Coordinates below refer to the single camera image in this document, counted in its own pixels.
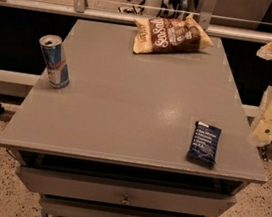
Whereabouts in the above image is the brown sea salt chip bag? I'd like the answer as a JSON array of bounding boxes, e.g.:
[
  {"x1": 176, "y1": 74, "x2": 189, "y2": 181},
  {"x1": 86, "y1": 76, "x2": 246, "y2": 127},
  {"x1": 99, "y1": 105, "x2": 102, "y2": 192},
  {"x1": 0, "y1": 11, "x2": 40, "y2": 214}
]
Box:
[{"x1": 133, "y1": 13, "x2": 214, "y2": 54}]

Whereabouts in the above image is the blue rxbar blueberry wrapper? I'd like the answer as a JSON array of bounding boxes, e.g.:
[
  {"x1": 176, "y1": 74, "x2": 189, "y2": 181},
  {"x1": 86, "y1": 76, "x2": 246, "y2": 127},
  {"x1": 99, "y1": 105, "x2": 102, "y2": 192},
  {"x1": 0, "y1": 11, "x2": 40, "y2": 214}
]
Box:
[{"x1": 187, "y1": 121, "x2": 222, "y2": 165}]

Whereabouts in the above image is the black office chair centre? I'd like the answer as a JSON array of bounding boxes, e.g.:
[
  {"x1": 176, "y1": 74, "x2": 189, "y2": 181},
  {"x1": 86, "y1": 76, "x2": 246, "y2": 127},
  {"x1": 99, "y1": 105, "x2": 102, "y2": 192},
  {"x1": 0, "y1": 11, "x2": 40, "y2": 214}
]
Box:
[{"x1": 117, "y1": 0, "x2": 187, "y2": 18}]

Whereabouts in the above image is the grey drawer cabinet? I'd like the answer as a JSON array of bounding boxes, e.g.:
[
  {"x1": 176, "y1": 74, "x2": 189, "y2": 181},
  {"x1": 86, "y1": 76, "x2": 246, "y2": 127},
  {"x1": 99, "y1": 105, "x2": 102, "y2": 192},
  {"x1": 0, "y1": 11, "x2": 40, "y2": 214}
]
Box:
[{"x1": 0, "y1": 20, "x2": 267, "y2": 217}]

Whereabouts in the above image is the round metal drawer knob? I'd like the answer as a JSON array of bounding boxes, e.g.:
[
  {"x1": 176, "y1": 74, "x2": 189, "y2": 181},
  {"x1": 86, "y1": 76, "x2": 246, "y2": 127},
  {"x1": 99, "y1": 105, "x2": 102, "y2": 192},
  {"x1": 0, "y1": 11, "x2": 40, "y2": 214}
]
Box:
[{"x1": 121, "y1": 196, "x2": 130, "y2": 205}]

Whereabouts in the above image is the blue silver energy drink can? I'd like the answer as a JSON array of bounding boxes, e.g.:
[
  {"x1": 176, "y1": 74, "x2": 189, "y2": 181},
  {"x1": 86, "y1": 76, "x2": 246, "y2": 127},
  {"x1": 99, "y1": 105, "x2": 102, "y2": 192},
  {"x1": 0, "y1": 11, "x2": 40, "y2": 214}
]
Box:
[{"x1": 39, "y1": 35, "x2": 70, "y2": 89}]

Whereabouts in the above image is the grey drawer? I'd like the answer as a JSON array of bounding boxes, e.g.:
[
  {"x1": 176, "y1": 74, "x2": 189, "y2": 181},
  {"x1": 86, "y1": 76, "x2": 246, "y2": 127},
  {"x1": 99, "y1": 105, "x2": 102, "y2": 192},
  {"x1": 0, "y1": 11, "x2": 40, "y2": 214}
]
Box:
[
  {"x1": 16, "y1": 166, "x2": 236, "y2": 217},
  {"x1": 40, "y1": 197, "x2": 179, "y2": 217}
]

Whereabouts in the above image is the top grey drawer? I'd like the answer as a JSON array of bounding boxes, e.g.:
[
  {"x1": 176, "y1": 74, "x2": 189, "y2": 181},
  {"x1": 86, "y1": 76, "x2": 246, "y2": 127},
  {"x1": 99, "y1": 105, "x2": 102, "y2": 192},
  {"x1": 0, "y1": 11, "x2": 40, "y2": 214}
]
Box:
[{"x1": 16, "y1": 166, "x2": 236, "y2": 217}]

